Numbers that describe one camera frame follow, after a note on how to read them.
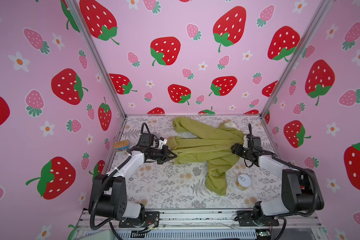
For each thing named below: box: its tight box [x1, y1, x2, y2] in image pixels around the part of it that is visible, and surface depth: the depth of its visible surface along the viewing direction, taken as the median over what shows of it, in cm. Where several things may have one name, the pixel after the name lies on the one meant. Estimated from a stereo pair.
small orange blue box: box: [113, 140, 130, 151], surface depth 100 cm
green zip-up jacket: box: [166, 116, 246, 196], surface depth 94 cm
